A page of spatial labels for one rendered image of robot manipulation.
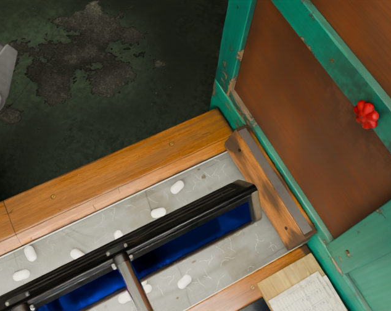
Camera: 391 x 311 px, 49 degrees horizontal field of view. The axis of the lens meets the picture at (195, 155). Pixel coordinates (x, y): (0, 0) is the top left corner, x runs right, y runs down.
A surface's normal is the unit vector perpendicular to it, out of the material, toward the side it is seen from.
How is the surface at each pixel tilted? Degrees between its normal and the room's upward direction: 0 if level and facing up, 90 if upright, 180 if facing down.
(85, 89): 0
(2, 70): 43
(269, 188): 66
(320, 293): 0
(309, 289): 0
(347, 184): 90
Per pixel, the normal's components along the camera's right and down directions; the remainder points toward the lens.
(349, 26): -0.88, 0.40
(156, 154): 0.07, -0.43
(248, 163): -0.79, 0.21
